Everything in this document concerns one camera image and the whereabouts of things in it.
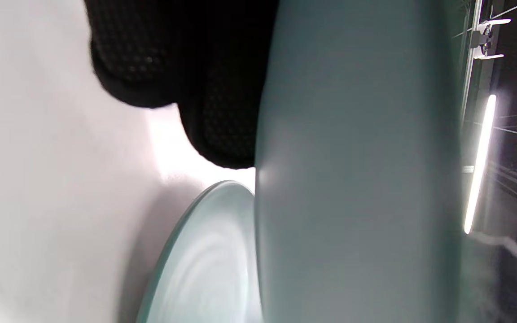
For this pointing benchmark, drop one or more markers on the teal plate with green beans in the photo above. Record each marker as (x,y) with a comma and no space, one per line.
(357,170)

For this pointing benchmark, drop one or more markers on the ceiling light strip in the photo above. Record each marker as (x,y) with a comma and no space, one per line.
(480,161)

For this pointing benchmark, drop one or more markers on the person's left hand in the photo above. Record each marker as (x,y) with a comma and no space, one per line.
(186,54)

